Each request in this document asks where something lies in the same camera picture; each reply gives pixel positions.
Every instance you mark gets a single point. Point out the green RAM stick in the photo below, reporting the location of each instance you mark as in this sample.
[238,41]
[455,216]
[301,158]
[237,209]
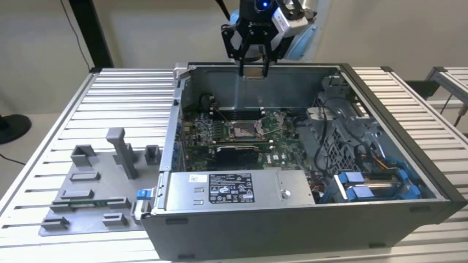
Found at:
[87,203]

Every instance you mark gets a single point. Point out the grey metal drive cage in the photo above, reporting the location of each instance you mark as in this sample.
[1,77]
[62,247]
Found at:
[329,137]

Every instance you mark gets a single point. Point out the black graphics card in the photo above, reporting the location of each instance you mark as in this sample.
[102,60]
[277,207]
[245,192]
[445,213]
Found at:
[234,159]

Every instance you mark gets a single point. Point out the silver CPU plate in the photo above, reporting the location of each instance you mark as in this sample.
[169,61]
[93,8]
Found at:
[254,73]

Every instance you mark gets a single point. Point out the blue case latch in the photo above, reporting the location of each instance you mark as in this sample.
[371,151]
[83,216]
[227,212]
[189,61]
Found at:
[143,195]

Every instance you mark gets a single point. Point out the black RAM slot bank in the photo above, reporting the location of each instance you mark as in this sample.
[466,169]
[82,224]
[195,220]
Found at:
[238,112]

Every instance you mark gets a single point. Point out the black table bracket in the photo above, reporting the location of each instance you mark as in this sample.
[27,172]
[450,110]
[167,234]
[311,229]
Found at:
[421,89]

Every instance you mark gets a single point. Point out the green motherboard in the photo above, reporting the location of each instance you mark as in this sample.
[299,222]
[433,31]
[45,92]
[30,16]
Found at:
[282,153]

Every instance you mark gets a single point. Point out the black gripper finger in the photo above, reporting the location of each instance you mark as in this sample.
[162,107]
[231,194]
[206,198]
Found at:
[277,46]
[234,41]

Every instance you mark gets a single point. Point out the black open PC case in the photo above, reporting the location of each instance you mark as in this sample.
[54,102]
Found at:
[293,233]

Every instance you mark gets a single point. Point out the thin locking lever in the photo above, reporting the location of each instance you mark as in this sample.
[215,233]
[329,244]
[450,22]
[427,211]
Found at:
[271,131]
[221,113]

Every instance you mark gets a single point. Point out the black upright pole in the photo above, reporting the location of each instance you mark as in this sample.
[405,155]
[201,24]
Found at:
[94,35]

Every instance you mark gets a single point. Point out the black round stand base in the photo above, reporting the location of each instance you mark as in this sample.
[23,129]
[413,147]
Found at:
[15,128]

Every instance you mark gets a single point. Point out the hard disk in blue carrier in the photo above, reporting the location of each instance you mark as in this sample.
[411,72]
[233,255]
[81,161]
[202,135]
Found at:
[353,176]
[361,193]

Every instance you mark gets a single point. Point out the grey parts rack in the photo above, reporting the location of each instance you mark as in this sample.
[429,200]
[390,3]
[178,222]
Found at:
[106,178]

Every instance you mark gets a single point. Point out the neighbouring slatted metal table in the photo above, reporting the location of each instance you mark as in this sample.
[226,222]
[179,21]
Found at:
[451,79]

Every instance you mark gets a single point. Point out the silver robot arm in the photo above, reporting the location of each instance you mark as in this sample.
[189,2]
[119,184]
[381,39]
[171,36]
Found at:
[302,43]

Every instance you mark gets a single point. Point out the silver power supply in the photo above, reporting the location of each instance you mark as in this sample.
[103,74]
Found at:
[183,191]

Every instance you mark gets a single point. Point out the CPU socket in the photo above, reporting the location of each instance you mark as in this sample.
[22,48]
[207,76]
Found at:
[245,131]

